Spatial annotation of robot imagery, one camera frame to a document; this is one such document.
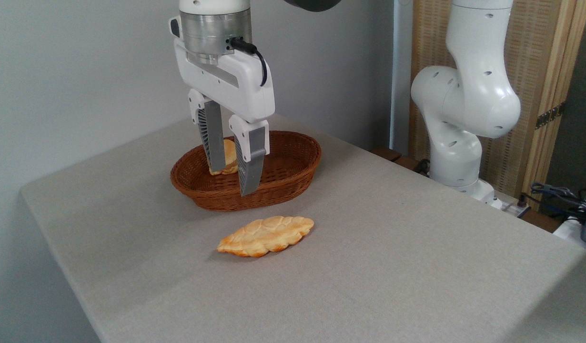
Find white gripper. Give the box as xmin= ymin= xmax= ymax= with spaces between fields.
xmin=173 ymin=38 xmax=276 ymax=197

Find long leaf-shaped golden bread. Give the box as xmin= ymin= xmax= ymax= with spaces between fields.
xmin=216 ymin=216 xmax=315 ymax=258

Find small round golden bread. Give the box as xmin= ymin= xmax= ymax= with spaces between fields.
xmin=208 ymin=139 xmax=239 ymax=176

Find brown woven wicker basket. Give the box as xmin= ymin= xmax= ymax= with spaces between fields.
xmin=170 ymin=131 xmax=322 ymax=212

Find brown wooden slat pieces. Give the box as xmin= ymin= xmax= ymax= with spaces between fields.
xmin=371 ymin=147 xmax=430 ymax=175

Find white vertical pole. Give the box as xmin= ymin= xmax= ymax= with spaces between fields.
xmin=389 ymin=0 xmax=414 ymax=156

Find white power strip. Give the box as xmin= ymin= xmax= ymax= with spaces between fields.
xmin=493 ymin=198 xmax=532 ymax=219

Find wooden bamboo folding screen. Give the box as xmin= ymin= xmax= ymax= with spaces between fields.
xmin=409 ymin=0 xmax=586 ymax=210

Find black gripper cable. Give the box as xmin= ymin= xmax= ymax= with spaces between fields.
xmin=230 ymin=37 xmax=269 ymax=88

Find bundle of dark cables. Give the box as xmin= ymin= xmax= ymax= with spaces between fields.
xmin=521 ymin=182 xmax=586 ymax=224

